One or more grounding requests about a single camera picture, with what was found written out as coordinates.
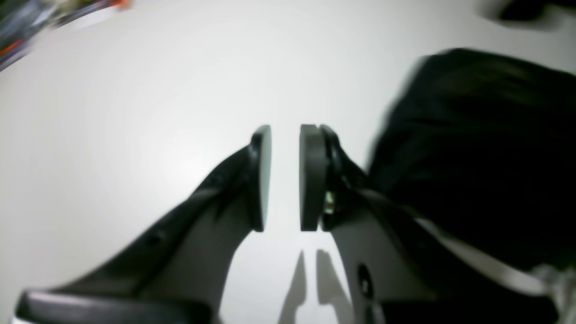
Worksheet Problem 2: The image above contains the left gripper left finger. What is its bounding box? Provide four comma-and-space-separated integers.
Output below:
13, 125, 271, 324

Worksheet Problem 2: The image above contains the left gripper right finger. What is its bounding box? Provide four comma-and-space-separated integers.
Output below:
300, 125, 559, 324

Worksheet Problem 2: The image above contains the black T-shirt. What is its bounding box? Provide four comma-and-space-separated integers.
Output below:
368, 49, 576, 270

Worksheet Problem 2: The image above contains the orange-edged circuit board case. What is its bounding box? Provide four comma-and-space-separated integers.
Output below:
0, 0, 130, 71

